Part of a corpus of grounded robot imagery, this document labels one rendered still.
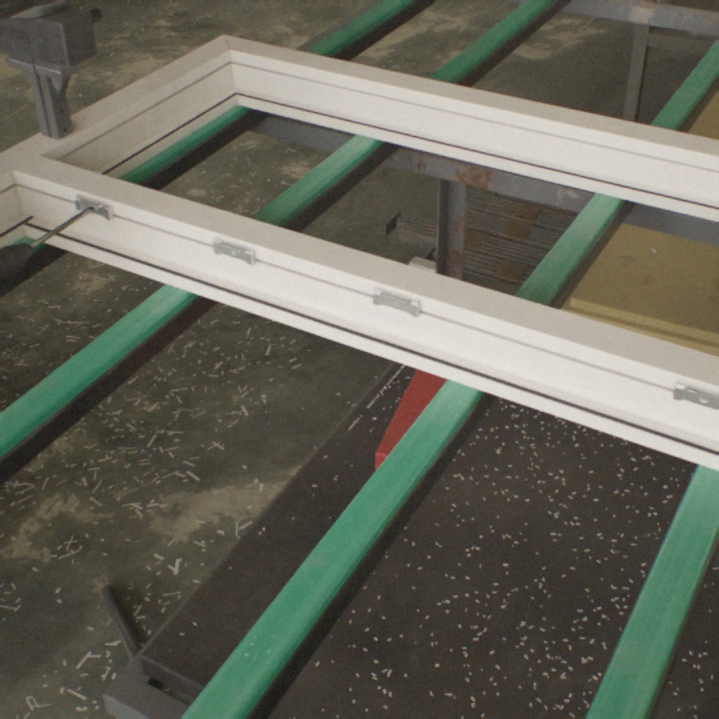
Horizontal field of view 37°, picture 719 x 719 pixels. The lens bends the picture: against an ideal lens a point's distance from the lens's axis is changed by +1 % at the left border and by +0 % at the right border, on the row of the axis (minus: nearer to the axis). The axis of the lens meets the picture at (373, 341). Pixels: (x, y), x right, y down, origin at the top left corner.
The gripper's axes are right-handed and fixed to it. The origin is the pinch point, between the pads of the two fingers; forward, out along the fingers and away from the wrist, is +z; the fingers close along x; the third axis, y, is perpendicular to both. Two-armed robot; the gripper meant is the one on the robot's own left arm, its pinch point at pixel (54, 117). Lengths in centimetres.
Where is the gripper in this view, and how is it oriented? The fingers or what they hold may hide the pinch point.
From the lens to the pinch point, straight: 136.0
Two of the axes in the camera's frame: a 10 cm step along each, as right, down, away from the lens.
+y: 5.0, -5.2, 7.0
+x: -8.7, -2.9, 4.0
